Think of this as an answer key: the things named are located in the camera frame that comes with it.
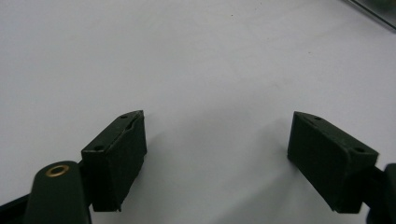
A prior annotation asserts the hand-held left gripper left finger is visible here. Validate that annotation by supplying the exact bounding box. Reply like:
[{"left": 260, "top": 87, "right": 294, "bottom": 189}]
[{"left": 80, "top": 109, "right": 148, "bottom": 213}]

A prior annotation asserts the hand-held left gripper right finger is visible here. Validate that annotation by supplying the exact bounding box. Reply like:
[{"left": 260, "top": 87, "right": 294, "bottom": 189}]
[{"left": 287, "top": 111, "right": 380, "bottom": 215}]

